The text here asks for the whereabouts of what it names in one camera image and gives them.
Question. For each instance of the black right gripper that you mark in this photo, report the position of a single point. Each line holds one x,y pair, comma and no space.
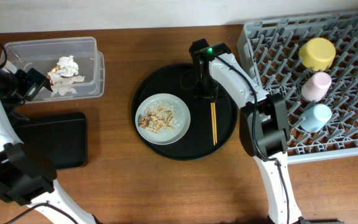
206,94

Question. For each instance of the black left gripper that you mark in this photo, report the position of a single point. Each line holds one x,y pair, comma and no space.
36,82

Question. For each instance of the wooden chopstick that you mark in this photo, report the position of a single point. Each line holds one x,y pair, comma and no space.
212,124
213,111

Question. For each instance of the white napkin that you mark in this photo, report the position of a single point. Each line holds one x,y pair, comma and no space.
67,75

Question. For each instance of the pink cup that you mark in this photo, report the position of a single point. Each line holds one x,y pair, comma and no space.
316,87

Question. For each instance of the light blue cup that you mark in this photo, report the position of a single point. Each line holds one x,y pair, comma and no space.
315,118

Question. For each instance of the yellow bowl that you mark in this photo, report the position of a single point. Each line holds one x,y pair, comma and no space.
317,54

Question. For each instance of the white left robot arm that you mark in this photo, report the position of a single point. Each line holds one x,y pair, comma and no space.
27,175

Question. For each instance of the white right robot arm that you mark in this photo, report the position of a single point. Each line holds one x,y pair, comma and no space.
264,126

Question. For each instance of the grey dishwasher rack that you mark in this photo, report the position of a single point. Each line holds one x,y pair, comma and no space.
268,51

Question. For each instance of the round black tray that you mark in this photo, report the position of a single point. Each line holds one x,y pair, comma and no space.
182,81

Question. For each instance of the clear plastic bin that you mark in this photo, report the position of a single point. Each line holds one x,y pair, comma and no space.
43,55

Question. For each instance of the food scraps on plate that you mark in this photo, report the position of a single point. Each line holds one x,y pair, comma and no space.
159,116

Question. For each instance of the grey plate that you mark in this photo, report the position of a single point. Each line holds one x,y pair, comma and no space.
164,137

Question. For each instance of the black rectangular tray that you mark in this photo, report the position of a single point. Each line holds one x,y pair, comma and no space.
63,137

